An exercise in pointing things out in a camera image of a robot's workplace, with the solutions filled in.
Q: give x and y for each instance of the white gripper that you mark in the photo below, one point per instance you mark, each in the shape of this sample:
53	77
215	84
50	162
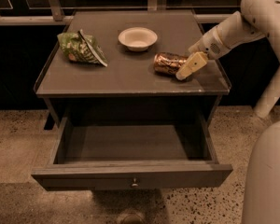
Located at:
207	43

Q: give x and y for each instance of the orange soda can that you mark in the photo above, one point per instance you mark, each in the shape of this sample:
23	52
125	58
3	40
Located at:
168	63

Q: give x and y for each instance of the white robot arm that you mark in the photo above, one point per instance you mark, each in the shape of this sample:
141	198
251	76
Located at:
255	20

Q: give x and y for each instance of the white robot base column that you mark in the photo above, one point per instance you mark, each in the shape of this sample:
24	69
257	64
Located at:
262	183

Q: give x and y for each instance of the grey open top drawer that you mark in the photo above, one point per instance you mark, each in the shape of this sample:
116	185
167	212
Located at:
158	155

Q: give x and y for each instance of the small metal drawer knob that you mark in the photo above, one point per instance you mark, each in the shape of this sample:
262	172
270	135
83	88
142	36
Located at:
134	184

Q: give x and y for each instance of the white paper bowl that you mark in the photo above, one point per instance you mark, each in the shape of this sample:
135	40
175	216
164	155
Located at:
137	38

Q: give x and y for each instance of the grey cabinet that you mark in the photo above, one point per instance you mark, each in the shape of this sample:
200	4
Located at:
128	73

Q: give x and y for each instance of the green chip bag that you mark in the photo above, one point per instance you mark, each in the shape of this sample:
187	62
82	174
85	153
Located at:
80	48

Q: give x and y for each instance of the metal railing frame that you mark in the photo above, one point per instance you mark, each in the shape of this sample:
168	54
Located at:
53	12

